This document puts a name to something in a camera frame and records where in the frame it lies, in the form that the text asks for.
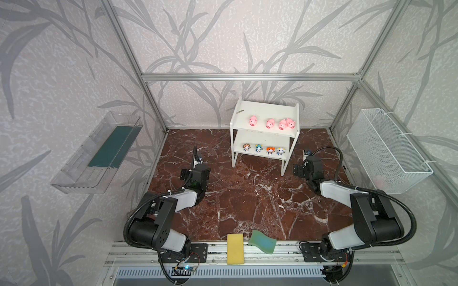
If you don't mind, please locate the white hooded blue cat figurine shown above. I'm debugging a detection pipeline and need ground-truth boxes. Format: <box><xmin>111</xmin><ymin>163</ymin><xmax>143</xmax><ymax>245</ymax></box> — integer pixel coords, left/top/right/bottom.
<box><xmin>276</xmin><ymin>147</ymin><xmax>286</xmax><ymax>156</ymax></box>

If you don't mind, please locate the green blue cat figurine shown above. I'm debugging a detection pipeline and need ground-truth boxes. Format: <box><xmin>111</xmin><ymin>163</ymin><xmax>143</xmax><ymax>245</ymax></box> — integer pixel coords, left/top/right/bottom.
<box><xmin>255</xmin><ymin>144</ymin><xmax>263</xmax><ymax>153</ymax></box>

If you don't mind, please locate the pink pig toy cluster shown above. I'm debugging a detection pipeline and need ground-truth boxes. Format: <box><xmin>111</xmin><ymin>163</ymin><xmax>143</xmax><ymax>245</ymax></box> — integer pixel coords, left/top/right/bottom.
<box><xmin>266</xmin><ymin>119</ymin><xmax>275</xmax><ymax>129</ymax></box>
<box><xmin>279</xmin><ymin>119</ymin><xmax>287</xmax><ymax>130</ymax></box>
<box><xmin>249</xmin><ymin>116</ymin><xmax>258</xmax><ymax>127</ymax></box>

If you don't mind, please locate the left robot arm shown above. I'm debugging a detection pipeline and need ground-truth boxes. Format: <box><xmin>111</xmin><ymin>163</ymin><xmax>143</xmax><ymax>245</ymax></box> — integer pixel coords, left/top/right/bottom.
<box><xmin>123</xmin><ymin>163</ymin><xmax>211</xmax><ymax>257</ymax></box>

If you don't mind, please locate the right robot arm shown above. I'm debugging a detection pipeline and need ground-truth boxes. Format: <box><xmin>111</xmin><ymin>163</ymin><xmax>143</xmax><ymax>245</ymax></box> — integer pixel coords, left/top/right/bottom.
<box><xmin>293</xmin><ymin>147</ymin><xmax>417</xmax><ymax>254</ymax></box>

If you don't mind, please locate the white two-tier metal shelf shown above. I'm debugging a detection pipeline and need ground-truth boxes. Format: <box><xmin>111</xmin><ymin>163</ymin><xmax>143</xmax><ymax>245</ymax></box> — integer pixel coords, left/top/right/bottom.
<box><xmin>230</xmin><ymin>98</ymin><xmax>300</xmax><ymax>176</ymax></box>

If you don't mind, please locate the pink item in basket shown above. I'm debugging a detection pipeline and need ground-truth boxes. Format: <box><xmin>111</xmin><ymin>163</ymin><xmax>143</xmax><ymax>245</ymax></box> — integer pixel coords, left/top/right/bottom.
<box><xmin>373</xmin><ymin>175</ymin><xmax>390</xmax><ymax>190</ymax></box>

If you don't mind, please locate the yellow sponge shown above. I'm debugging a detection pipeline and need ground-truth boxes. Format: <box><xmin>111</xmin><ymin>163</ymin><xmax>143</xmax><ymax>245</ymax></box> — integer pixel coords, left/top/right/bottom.
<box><xmin>227</xmin><ymin>234</ymin><xmax>245</xmax><ymax>265</ymax></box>

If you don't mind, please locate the green sponge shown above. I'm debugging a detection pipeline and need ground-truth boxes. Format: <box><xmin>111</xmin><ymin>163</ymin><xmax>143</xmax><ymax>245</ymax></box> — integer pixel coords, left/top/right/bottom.
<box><xmin>248</xmin><ymin>230</ymin><xmax>277</xmax><ymax>255</ymax></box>

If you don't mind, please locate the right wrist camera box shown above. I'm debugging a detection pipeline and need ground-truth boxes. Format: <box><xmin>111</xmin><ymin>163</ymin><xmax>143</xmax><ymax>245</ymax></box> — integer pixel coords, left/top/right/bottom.
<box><xmin>303</xmin><ymin>150</ymin><xmax>312</xmax><ymax>161</ymax></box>

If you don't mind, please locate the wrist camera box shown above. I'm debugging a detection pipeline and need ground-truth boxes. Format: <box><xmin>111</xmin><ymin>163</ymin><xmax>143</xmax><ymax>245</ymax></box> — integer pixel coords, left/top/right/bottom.
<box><xmin>303</xmin><ymin>150</ymin><xmax>312</xmax><ymax>161</ymax></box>
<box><xmin>192</xmin><ymin>145</ymin><xmax>203</xmax><ymax>168</ymax></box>

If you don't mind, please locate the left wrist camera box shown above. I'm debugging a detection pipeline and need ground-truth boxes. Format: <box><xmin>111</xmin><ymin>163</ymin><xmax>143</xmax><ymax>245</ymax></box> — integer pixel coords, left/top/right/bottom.
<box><xmin>192</xmin><ymin>145</ymin><xmax>203</xmax><ymax>168</ymax></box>

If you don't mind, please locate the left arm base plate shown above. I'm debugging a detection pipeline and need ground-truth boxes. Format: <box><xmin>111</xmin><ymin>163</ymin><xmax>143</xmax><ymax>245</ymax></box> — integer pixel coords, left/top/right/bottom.
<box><xmin>160</xmin><ymin>243</ymin><xmax>209</xmax><ymax>263</ymax></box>

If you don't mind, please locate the white wire mesh basket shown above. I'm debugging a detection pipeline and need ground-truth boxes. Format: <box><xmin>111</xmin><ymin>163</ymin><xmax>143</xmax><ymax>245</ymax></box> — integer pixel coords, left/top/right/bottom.
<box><xmin>347</xmin><ymin>108</ymin><xmax>434</xmax><ymax>194</ymax></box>

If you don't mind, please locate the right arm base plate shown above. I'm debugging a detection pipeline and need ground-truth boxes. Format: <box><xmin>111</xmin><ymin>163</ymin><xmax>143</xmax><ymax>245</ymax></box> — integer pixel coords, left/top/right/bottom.
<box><xmin>298</xmin><ymin>241</ymin><xmax>351</xmax><ymax>264</ymax></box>

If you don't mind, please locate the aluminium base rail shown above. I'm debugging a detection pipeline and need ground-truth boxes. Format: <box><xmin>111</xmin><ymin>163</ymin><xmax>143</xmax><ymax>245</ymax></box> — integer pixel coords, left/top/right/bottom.
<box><xmin>103</xmin><ymin>240</ymin><xmax>405</xmax><ymax>267</ymax></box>

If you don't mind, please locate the clear plastic wall bin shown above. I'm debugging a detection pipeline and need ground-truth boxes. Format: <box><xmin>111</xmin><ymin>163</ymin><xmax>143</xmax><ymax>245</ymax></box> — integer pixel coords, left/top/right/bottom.
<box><xmin>51</xmin><ymin>112</ymin><xmax>143</xmax><ymax>194</ymax></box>

